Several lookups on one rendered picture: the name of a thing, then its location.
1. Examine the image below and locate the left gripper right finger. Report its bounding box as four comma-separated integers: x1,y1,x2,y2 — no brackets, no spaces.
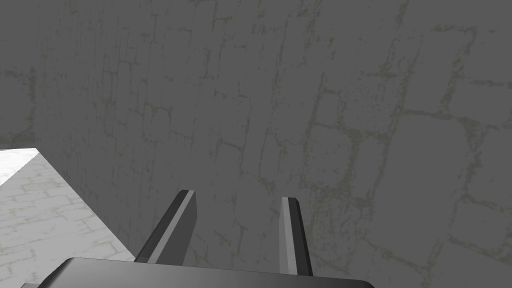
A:
278,196,314,277

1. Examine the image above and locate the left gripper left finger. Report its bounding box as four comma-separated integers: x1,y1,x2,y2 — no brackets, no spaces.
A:
133,189,198,267

